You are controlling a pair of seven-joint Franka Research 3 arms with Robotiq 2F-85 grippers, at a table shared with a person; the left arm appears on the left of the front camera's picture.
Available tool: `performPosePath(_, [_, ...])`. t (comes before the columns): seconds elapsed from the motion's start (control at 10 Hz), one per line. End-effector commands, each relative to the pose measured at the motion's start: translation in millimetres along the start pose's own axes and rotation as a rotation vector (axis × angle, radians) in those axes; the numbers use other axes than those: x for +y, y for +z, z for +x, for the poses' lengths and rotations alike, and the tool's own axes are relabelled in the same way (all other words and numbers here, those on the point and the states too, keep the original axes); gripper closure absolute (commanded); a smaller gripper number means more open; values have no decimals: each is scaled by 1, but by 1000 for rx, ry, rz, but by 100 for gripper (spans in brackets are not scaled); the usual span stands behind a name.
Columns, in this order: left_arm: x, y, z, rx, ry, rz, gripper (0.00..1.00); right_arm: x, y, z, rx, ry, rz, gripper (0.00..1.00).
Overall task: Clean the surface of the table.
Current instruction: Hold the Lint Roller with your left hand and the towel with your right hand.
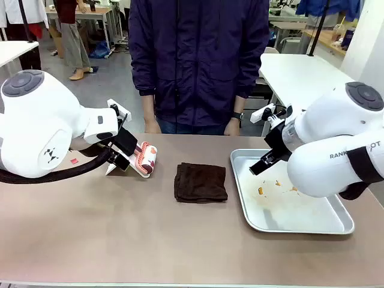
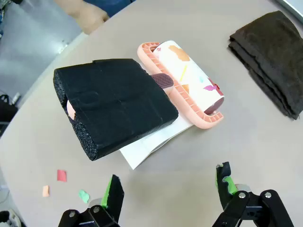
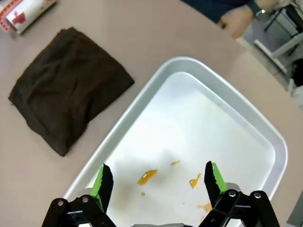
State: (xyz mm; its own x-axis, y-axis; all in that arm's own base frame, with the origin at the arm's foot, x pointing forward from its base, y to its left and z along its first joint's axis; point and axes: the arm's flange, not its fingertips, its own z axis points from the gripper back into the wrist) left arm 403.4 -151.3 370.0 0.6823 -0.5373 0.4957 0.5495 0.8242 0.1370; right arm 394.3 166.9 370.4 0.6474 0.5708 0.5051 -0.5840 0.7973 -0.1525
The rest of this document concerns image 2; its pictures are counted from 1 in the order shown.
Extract person's right hand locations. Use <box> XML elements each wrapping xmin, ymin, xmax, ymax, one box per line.
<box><xmin>71</xmin><ymin>3</ymin><xmax>111</xmax><ymax>35</ymax></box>

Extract white folded stand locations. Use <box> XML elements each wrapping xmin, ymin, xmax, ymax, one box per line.
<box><xmin>119</xmin><ymin>60</ymin><xmax>196</xmax><ymax>170</ymax></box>

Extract black bag with handles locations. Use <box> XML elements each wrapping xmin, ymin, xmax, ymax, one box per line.
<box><xmin>0</xmin><ymin>94</ymin><xmax>19</xmax><ymax>134</ymax></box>

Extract silver metal tray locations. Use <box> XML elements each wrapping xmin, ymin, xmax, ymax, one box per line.
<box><xmin>276</xmin><ymin>0</ymin><xmax>303</xmax><ymax>21</ymax></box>

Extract red paper scrap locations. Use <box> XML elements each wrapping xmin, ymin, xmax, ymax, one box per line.
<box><xmin>56</xmin><ymin>169</ymin><xmax>68</xmax><ymax>182</ymax></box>

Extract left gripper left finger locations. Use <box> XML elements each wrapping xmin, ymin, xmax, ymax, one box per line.
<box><xmin>58</xmin><ymin>174</ymin><xmax>125</xmax><ymax>227</ymax></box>

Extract person's right forearm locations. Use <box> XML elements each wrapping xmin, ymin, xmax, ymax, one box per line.
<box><xmin>53</xmin><ymin>0</ymin><xmax>82</xmax><ymax>17</ymax></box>

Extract pink lint roller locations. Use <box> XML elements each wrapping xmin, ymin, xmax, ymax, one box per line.
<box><xmin>53</xmin><ymin>40</ymin><xmax>225</xmax><ymax>162</ymax></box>

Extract person in dark jacket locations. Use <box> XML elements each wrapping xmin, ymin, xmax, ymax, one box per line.
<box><xmin>84</xmin><ymin>0</ymin><xmax>137</xmax><ymax>7</ymax></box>

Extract dark brown cloth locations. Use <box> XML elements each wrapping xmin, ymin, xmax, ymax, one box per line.
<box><xmin>228</xmin><ymin>10</ymin><xmax>303</xmax><ymax>121</ymax></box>

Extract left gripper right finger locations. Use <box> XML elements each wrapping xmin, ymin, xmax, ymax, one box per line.
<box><xmin>213</xmin><ymin>161</ymin><xmax>295</xmax><ymax>227</ymax></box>

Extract green paper scrap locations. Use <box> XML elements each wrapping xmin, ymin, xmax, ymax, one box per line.
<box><xmin>78</xmin><ymin>189</ymin><xmax>91</xmax><ymax>204</ymax></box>

